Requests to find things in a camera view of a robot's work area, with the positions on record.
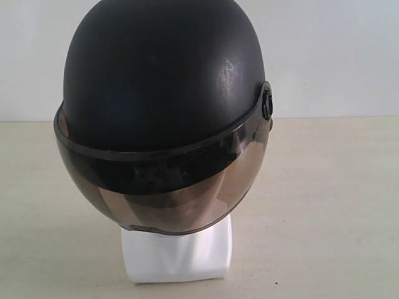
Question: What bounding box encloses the black helmet with tinted visor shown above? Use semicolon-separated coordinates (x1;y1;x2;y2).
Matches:
54;1;273;235

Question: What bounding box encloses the white mannequin head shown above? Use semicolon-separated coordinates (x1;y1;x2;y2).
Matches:
119;174;234;276

